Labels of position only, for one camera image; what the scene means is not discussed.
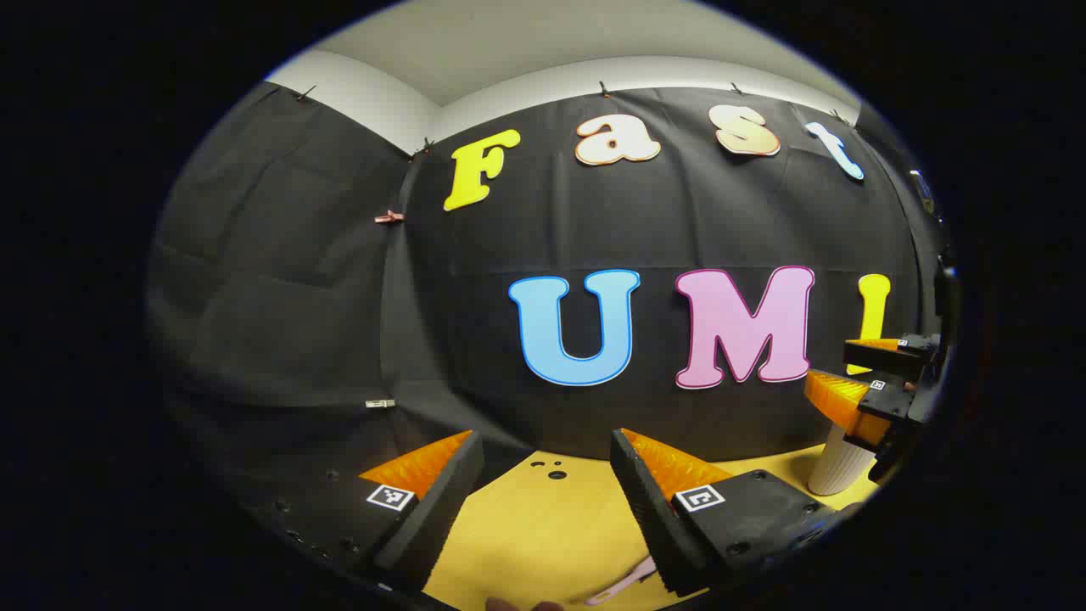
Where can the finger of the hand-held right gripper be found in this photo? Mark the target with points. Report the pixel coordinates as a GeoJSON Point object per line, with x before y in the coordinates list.
{"type": "Point", "coordinates": [882, 407]}
{"type": "Point", "coordinates": [887, 356]}

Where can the black backdrop cloth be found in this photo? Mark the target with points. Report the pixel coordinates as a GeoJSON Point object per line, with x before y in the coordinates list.
{"type": "Point", "coordinates": [297, 297]}

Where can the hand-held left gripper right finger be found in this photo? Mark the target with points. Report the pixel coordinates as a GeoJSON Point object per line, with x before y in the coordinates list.
{"type": "Point", "coordinates": [649, 509]}

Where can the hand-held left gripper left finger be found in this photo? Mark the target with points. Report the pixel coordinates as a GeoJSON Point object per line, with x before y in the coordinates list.
{"type": "Point", "coordinates": [433, 509]}

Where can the pink cloth clip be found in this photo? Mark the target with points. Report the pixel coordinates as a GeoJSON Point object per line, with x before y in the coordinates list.
{"type": "Point", "coordinates": [389, 217]}

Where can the white ribbed garbage bin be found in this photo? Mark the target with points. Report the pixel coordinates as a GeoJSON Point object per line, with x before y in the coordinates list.
{"type": "Point", "coordinates": [836, 467]}

